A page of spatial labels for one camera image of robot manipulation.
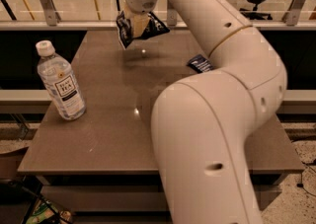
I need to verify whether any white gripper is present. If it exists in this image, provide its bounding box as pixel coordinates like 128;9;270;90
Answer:
122;0;158;37

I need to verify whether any blue chip bag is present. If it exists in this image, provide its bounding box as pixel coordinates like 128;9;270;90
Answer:
117;12;170;49

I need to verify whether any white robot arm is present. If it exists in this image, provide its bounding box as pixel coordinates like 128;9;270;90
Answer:
125;0;287;224

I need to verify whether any clear plastic water bottle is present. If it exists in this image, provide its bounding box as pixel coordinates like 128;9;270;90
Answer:
36;40;86;120

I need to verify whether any green snack bag on floor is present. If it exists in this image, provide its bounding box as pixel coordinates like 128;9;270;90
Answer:
26;200;73;224

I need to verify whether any small blue snack packet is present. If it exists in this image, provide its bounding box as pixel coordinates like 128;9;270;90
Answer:
187;54;213;73

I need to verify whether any metal railing bracket middle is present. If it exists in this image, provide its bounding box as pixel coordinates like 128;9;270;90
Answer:
167;1;178;26

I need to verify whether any metal railing bracket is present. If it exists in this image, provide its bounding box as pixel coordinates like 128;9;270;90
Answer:
167;1;178;26
39;0;61;26
282;0;306;26

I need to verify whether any metal railing bracket left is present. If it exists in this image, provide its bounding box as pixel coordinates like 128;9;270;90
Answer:
39;0;61;26

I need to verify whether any metal railing bracket right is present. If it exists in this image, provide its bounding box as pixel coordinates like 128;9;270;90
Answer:
282;0;306;26

